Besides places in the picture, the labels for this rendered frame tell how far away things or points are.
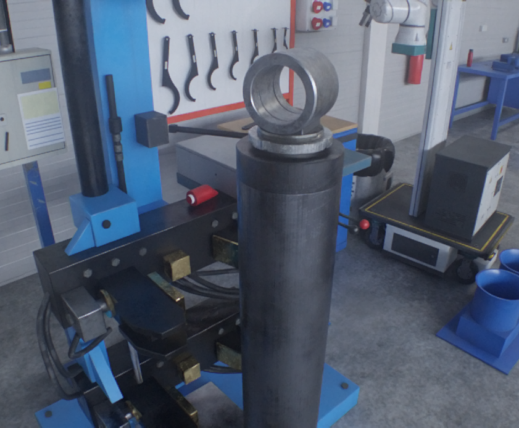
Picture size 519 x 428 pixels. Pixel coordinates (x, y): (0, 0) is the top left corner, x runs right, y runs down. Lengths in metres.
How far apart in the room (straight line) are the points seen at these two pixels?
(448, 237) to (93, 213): 2.32
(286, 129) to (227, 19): 2.86
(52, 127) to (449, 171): 2.23
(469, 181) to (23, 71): 2.42
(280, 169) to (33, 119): 1.21
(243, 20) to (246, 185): 2.96
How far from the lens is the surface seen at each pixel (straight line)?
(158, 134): 1.47
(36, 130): 1.85
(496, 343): 2.71
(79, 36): 1.34
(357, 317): 2.79
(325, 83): 0.84
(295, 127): 0.83
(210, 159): 1.66
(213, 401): 2.11
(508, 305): 2.61
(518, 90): 7.82
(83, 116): 1.37
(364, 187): 3.55
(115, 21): 1.46
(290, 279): 0.93
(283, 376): 1.11
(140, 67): 1.51
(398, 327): 2.78
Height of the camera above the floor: 1.76
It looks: 27 degrees down
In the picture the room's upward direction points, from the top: straight up
